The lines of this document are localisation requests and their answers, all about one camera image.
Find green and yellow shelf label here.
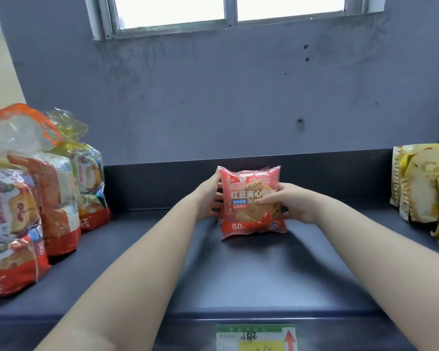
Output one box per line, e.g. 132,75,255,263
216,324,298,351

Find orange and white bread bag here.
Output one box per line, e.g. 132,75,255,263
7,150,82,257

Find person's left hand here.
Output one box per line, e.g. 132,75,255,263
194,167,224,221

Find red bread packet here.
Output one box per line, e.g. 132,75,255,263
219,165,289,241
217,165,270,225

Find grey window frame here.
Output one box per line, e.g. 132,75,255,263
83,0,387,41

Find bread bag with orange handle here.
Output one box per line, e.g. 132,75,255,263
0,103,65,300

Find bread bag with yellow top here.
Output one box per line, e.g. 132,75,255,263
45,107,113,231

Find person's left forearm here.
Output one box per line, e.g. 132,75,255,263
35,186,205,351

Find person's right forearm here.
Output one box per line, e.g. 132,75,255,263
314,194,439,351

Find dark shelf back panel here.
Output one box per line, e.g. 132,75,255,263
102,148,395,213

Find person's right hand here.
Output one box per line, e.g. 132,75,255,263
258,182,321,224

